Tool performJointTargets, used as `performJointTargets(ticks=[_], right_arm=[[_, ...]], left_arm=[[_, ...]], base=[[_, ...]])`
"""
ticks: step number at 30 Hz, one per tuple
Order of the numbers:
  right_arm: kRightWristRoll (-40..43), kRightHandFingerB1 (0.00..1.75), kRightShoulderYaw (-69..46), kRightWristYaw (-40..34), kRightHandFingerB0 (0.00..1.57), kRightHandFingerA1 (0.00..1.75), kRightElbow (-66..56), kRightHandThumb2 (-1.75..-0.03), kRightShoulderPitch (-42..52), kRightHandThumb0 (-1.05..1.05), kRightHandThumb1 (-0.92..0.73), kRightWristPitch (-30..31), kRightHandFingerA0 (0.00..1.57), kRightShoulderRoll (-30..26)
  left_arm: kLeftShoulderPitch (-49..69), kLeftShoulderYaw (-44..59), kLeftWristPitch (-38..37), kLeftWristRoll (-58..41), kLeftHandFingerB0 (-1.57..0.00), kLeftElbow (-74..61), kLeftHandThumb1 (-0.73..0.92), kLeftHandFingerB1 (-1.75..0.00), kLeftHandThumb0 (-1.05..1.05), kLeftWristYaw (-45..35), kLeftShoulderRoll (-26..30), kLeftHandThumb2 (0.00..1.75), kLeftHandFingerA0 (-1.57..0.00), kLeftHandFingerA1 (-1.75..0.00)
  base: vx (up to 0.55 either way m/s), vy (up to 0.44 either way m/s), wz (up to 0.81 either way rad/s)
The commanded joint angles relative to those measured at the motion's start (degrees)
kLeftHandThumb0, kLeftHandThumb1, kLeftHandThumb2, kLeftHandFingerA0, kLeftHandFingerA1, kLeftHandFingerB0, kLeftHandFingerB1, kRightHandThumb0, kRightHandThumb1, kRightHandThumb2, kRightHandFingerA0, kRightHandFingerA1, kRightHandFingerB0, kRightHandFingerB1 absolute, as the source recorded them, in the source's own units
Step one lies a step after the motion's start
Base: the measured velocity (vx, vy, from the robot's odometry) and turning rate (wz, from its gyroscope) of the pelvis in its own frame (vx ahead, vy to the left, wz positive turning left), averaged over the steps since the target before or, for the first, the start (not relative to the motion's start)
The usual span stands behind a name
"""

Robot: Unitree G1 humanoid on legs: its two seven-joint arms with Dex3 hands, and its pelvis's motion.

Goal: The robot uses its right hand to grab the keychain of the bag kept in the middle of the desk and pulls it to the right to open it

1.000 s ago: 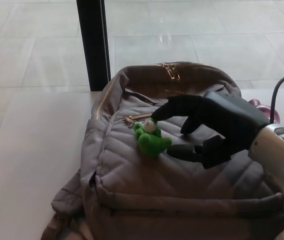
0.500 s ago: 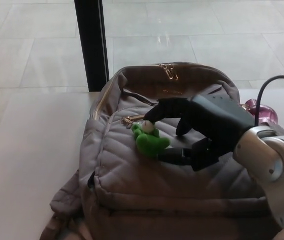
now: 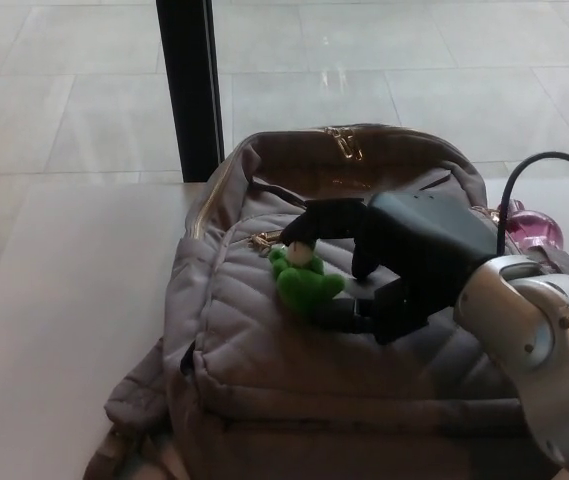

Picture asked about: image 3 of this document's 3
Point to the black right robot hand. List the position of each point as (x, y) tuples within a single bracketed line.
[(414, 240)]

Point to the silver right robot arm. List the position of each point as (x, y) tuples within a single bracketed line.
[(539, 320)]

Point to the grey quilted backpack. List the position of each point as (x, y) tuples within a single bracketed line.
[(264, 380)]

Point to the black vertical window frame post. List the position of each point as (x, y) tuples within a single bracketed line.
[(191, 90)]

